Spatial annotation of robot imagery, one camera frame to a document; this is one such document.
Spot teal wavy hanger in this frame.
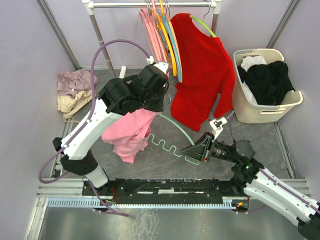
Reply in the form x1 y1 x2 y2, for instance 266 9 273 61
144 113 200 166

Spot pink t shirt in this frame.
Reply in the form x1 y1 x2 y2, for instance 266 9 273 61
101 108 157 164

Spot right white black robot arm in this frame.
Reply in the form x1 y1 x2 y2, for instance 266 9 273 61
180 132 320 240

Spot beige crumpled garment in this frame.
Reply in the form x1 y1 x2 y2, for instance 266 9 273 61
57 89 93 123

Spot lime green hanger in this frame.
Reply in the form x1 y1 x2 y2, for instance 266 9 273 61
189 6 217 38

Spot mauve crumpled garment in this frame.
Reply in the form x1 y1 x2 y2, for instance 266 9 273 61
57 69 92 98

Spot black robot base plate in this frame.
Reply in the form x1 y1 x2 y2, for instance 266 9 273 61
82 178 250 204

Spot black garment in basket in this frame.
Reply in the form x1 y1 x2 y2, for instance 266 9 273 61
237 60 294 106

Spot white garment in basket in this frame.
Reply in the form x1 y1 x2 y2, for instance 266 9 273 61
240 55 267 104

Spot white metal clothes rack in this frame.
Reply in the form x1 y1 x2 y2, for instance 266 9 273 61
81 0 223 79

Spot light blue hanger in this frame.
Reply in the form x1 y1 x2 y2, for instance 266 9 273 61
162 12 181 78

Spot pink hanger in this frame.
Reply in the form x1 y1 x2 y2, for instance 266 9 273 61
144 0 171 76
138 0 168 76

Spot yellow hanger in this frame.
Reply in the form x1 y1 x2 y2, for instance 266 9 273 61
155 0 178 77

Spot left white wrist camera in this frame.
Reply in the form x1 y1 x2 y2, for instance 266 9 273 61
146 56 170 74

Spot light blue cable duct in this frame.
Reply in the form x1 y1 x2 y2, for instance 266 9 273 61
46 197 250 210

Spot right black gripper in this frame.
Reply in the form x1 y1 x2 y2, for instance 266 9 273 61
179 132 239 164

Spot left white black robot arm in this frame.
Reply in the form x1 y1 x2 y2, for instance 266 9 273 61
53 62 169 195

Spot red t shirt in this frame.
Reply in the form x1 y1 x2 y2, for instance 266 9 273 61
171 13 236 132

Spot cream laundry basket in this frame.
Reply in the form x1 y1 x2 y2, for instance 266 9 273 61
232 48 303 124

